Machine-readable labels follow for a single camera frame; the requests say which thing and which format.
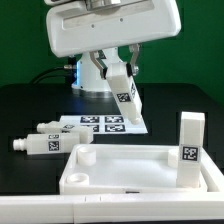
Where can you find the white L-shaped fence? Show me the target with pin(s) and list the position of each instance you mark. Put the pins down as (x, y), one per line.
(205, 203)

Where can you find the white square desk top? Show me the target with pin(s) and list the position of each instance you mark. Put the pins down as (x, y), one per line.
(120, 169)

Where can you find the white fiducial marker sheet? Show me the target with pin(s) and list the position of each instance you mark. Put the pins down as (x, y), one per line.
(106, 124)

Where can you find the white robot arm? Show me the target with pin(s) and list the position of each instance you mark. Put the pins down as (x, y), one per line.
(89, 82)

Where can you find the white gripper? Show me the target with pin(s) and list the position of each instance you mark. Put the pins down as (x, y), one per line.
(74, 29)

